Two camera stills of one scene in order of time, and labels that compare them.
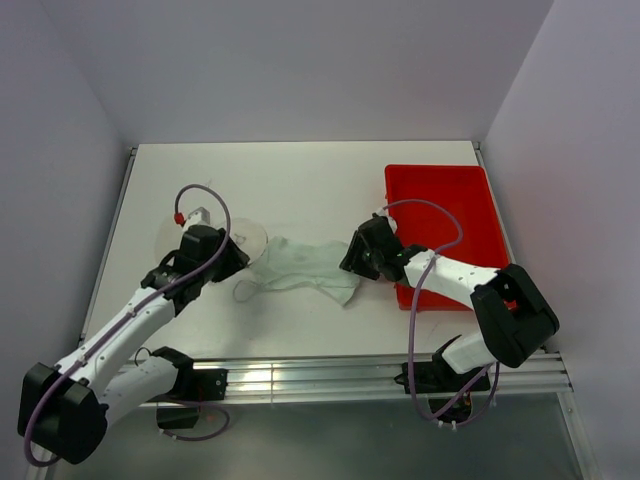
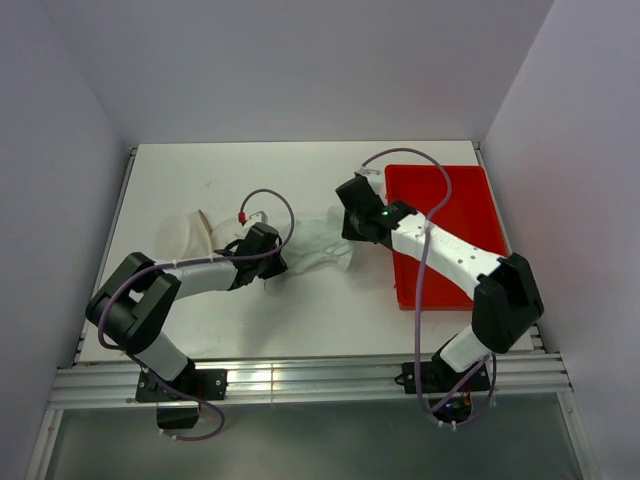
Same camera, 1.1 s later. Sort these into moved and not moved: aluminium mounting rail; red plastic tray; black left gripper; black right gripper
Moved: black right gripper; black left gripper
Not moved: red plastic tray; aluminium mounting rail
